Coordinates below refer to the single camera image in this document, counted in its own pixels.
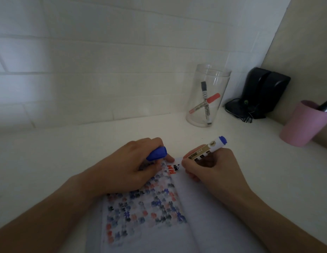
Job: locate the blue whiteboard marker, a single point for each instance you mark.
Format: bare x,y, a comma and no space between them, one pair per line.
213,146

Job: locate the person's left thumb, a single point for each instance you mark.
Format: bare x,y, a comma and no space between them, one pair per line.
160,168

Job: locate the white notebook with coloured marks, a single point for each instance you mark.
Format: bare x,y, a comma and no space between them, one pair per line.
205,223

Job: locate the person's right hand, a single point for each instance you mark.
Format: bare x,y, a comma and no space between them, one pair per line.
221,176

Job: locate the person's right forearm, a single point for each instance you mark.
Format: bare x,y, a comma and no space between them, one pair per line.
274,223

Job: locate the black whiteboard marker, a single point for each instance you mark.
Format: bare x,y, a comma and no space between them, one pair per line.
206,105

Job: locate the person's left forearm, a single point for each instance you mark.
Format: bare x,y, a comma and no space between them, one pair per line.
42,216

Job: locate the clear plastic jar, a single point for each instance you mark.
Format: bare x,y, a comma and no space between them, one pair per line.
217,102

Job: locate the red whiteboard marker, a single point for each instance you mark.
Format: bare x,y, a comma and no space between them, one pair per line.
213,98

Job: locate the dark pen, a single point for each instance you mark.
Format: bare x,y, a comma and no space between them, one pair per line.
326,105

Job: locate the black desktop device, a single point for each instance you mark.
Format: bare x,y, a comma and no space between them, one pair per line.
266,89

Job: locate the blue marker cap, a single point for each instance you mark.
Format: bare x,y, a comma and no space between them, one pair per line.
156,153

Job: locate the pink cup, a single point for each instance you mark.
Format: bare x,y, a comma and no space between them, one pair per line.
303,126

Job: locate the person's left hand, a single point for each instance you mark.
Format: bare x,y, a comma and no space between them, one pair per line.
118,171

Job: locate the person's right thumb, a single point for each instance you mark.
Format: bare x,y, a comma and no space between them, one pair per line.
196,164

